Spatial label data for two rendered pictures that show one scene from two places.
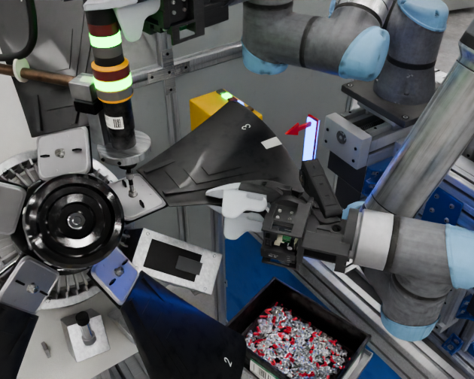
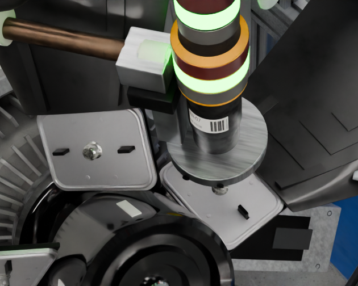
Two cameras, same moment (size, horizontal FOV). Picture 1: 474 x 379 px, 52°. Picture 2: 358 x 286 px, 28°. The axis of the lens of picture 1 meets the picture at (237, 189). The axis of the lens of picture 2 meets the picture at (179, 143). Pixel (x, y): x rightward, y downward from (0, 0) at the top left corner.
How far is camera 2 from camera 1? 0.34 m
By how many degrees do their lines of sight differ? 22
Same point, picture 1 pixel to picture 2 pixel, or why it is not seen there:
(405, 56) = not seen: outside the picture
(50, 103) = (57, 61)
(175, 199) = (301, 196)
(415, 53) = not seen: outside the picture
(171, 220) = not seen: hidden behind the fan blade
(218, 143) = (350, 49)
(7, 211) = (24, 274)
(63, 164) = (100, 168)
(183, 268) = (283, 246)
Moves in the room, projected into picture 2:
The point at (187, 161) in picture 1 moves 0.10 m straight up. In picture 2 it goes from (302, 100) to (312, 25)
